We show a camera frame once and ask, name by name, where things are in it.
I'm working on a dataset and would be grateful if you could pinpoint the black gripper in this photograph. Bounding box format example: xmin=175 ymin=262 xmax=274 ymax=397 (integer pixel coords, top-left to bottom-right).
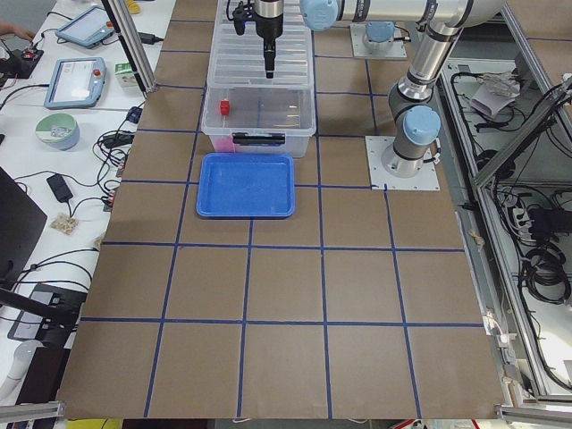
xmin=263 ymin=38 xmax=276 ymax=79

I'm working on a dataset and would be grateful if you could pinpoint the clear plastic box lid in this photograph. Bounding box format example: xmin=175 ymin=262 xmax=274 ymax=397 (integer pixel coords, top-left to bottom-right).
xmin=207 ymin=1 xmax=314 ymax=89

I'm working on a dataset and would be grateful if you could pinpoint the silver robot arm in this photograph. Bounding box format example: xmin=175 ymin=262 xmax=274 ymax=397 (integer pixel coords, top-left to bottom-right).
xmin=299 ymin=1 xmax=505 ymax=178
xmin=363 ymin=21 xmax=396 ymax=51

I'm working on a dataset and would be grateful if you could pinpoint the clear plastic storage box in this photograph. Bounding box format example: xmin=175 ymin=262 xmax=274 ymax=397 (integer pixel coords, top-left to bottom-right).
xmin=200 ymin=87 xmax=315 ymax=158

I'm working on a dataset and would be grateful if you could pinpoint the red block far corner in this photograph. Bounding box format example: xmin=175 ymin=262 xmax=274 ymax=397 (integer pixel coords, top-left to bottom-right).
xmin=219 ymin=99 xmax=231 ymax=116

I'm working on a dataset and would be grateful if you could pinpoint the blue plastic tray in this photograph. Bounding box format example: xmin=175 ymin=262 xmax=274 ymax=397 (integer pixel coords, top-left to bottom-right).
xmin=196 ymin=153 xmax=296 ymax=218

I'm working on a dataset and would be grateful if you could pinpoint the green white carton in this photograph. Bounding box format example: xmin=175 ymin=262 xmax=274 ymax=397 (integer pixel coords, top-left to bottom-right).
xmin=114 ymin=63 xmax=139 ymax=88

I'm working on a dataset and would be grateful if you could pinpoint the yellow toy corn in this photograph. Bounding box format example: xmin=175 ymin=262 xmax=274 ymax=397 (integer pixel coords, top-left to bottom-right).
xmin=125 ymin=0 xmax=140 ymax=14

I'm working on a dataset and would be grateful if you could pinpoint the blue teach pendant far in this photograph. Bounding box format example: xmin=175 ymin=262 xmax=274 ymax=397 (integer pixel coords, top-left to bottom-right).
xmin=55 ymin=6 xmax=114 ymax=48

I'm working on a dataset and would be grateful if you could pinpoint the blue teach pendant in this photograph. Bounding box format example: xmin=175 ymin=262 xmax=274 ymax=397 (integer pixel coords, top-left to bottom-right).
xmin=44 ymin=57 xmax=106 ymax=110
xmin=55 ymin=6 xmax=114 ymax=48

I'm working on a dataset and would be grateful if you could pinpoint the blue teach pendant near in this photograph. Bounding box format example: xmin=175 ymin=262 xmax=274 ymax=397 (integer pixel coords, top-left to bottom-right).
xmin=44 ymin=57 xmax=106 ymax=110

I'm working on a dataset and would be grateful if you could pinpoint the green white bowl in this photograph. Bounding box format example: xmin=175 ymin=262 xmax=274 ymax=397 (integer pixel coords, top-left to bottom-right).
xmin=35 ymin=114 xmax=80 ymax=151

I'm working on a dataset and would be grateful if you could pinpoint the black power adapter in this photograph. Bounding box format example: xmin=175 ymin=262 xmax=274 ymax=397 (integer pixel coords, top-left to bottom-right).
xmin=46 ymin=173 xmax=73 ymax=203

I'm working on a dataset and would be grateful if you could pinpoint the black box latch handle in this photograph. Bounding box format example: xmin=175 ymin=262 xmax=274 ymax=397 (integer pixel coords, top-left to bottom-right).
xmin=231 ymin=132 xmax=286 ymax=147

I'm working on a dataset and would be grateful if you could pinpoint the aluminium frame post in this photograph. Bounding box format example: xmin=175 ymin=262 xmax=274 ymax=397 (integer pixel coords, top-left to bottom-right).
xmin=102 ymin=0 xmax=157 ymax=94

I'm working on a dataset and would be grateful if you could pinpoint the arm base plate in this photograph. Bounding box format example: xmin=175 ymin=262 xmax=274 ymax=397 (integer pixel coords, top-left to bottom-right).
xmin=365 ymin=136 xmax=441 ymax=191
xmin=349 ymin=21 xmax=410 ymax=61

